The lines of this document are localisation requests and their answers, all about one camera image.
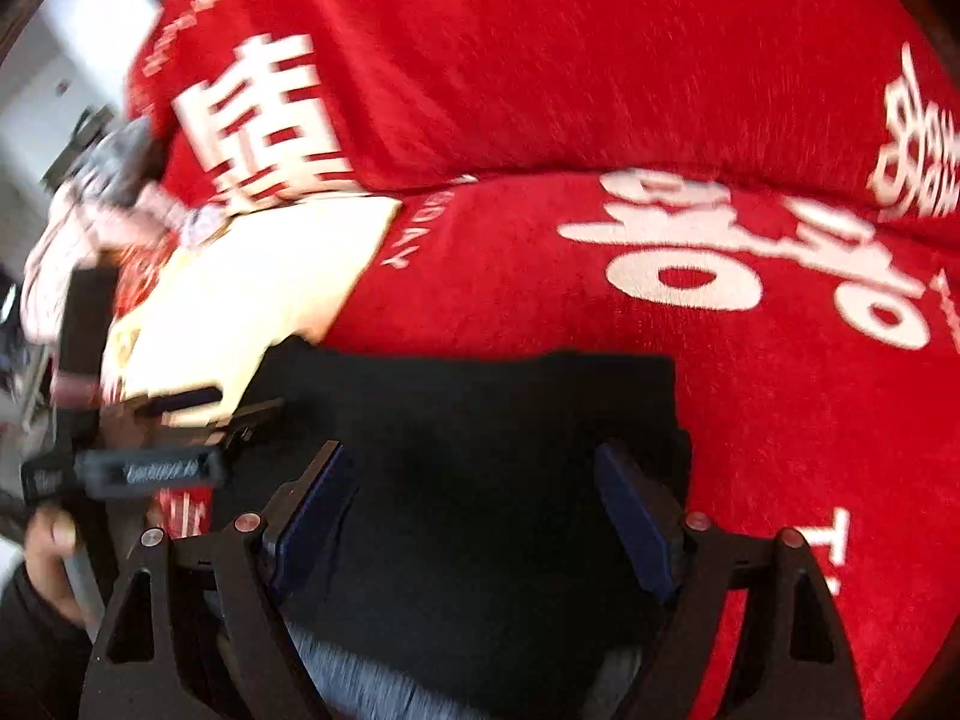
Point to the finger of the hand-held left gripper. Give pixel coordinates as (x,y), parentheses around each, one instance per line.
(251,416)
(187,399)

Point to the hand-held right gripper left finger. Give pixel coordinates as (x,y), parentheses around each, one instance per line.
(322,495)

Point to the front red printed cushion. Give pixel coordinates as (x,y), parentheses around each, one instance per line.
(600,90)

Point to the person's left forearm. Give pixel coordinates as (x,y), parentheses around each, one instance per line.
(41,652)

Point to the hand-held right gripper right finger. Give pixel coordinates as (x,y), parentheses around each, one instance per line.
(637,517)

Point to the person's left hand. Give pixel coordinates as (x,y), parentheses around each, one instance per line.
(52,540)

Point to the grey cloth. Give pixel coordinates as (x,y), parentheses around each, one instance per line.
(127,154)

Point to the white pink cloth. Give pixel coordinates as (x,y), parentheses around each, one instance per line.
(67,240)

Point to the black pants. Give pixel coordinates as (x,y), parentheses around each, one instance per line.
(465,465)

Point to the cream printed cushion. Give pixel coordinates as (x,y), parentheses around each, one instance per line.
(262,292)

